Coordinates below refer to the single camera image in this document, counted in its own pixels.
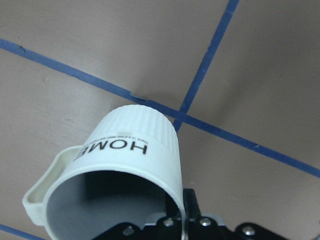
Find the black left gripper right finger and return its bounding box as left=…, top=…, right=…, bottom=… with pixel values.
left=164, top=188, right=285, bottom=240

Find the white mug purple rim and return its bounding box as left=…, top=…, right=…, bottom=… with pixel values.
left=22, top=105, right=186, bottom=240

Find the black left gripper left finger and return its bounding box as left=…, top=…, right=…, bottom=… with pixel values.
left=98, top=212, right=184, bottom=240

